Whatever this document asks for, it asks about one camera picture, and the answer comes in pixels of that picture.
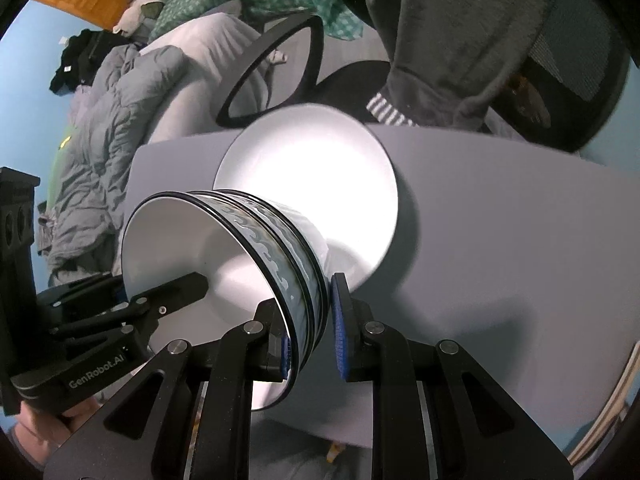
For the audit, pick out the dark grey fleece robe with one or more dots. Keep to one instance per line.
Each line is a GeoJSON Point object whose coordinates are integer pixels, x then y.
{"type": "Point", "coordinates": [450, 35]}

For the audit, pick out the bed with light grey sheet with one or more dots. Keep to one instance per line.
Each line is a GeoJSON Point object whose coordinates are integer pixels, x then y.
{"type": "Point", "coordinates": [210, 60]}

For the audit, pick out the grey quilted duvet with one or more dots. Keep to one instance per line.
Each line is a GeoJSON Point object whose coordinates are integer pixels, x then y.
{"type": "Point", "coordinates": [110, 135]}

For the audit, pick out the white plate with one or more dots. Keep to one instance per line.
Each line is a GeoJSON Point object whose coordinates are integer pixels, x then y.
{"type": "Point", "coordinates": [310, 160]}

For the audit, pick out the white bowl black rim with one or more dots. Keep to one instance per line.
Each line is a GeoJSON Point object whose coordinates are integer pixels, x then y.
{"type": "Point", "coordinates": [310, 240]}
{"type": "Point", "coordinates": [300, 320]}
{"type": "Point", "coordinates": [200, 260]}

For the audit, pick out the black mesh office chair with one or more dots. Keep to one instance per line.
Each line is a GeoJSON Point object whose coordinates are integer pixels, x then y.
{"type": "Point", "coordinates": [575, 35]}

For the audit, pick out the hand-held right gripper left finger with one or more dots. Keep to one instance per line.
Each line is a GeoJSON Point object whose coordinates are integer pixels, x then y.
{"type": "Point", "coordinates": [270, 350]}

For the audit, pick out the green cloth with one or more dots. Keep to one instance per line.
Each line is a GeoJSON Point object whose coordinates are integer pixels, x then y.
{"type": "Point", "coordinates": [60, 160]}

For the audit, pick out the beige plush pile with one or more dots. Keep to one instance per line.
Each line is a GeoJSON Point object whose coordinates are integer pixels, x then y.
{"type": "Point", "coordinates": [142, 10]}

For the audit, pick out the person's left hand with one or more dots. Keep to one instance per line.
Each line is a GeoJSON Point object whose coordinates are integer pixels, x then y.
{"type": "Point", "coordinates": [55, 417]}

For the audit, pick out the black clothes pile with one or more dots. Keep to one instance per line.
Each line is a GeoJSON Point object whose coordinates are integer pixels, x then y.
{"type": "Point", "coordinates": [80, 60]}

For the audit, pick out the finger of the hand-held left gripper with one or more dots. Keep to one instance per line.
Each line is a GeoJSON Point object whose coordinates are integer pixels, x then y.
{"type": "Point", "coordinates": [85, 295]}
{"type": "Point", "coordinates": [175, 292]}

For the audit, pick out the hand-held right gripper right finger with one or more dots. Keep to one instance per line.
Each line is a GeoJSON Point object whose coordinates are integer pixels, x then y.
{"type": "Point", "coordinates": [339, 330]}

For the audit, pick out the person's left forearm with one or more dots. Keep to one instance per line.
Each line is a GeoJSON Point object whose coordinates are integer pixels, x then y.
{"type": "Point", "coordinates": [20, 447]}

